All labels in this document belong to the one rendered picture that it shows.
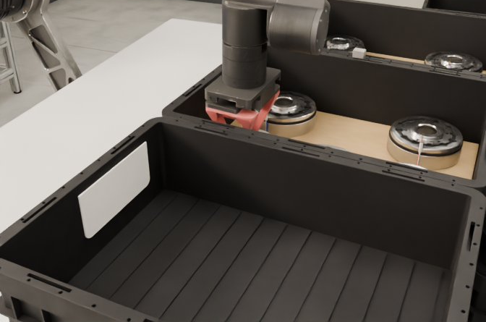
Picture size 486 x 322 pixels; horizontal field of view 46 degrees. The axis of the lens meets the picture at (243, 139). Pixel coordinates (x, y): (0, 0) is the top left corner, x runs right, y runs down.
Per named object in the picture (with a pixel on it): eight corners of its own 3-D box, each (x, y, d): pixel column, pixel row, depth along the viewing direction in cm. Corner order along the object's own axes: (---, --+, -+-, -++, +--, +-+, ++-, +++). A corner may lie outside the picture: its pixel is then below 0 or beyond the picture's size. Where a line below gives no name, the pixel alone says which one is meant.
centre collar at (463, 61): (437, 64, 105) (437, 60, 104) (442, 55, 108) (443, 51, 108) (465, 69, 103) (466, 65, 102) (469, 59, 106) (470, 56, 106)
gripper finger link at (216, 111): (272, 142, 79) (275, 81, 75) (250, 168, 74) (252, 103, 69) (228, 131, 82) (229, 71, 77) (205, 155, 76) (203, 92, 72)
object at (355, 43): (304, 48, 112) (305, 45, 112) (325, 34, 120) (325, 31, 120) (353, 58, 108) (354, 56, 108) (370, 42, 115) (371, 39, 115)
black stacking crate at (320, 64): (163, 190, 78) (157, 117, 73) (252, 103, 102) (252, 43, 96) (464, 277, 64) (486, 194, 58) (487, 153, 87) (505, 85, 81)
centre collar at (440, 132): (406, 137, 81) (406, 133, 81) (411, 121, 85) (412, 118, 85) (441, 144, 79) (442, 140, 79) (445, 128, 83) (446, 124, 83)
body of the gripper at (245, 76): (281, 82, 77) (284, 30, 74) (249, 114, 69) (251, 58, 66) (238, 73, 80) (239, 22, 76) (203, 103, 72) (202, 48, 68)
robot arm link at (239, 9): (233, -17, 71) (214, -4, 66) (285, -10, 69) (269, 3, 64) (232, 35, 74) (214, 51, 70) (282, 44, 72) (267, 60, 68)
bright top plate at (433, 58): (419, 68, 104) (419, 65, 104) (432, 51, 112) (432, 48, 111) (476, 79, 100) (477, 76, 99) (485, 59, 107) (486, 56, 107)
